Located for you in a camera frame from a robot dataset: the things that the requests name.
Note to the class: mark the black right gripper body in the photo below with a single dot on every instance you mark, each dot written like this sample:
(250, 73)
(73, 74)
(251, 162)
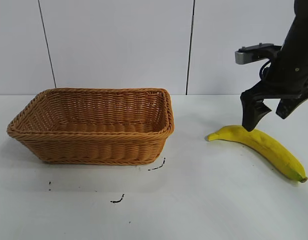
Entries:
(291, 65)

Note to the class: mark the yellow banana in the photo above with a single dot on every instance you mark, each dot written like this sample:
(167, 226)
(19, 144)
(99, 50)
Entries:
(268, 147)

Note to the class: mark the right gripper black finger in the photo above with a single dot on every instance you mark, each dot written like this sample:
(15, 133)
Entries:
(289, 106)
(251, 105)

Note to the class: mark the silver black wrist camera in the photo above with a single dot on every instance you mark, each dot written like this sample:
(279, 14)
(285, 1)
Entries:
(243, 56)

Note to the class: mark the brown woven wicker basket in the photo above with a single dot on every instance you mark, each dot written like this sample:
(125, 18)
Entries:
(93, 147)

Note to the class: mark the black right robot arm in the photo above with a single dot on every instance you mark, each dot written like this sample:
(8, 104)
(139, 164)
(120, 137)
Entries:
(304, 8)

